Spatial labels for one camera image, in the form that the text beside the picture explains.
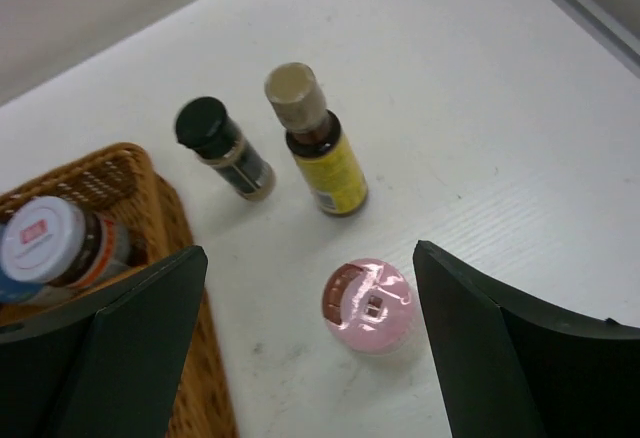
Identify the white lid spice jar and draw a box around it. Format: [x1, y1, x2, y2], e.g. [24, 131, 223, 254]
[1, 196, 133, 291]

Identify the tall white pearl jar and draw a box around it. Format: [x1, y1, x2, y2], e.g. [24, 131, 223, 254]
[1, 224, 77, 306]

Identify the yellow label brown bottle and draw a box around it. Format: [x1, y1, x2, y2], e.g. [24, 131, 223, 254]
[264, 62, 368, 216]

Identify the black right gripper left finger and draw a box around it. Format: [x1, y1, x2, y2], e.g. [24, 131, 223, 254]
[1, 246, 208, 437]

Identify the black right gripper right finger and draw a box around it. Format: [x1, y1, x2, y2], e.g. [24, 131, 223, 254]
[413, 241, 639, 437]

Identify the dark pepper spice bottle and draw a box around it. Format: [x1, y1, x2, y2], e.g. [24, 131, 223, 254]
[174, 96, 275, 202]

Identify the brown wicker divided basket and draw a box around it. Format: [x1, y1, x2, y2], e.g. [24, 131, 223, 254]
[1, 143, 238, 437]

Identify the pink lid spice shaker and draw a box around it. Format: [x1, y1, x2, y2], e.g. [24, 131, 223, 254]
[321, 258, 418, 356]

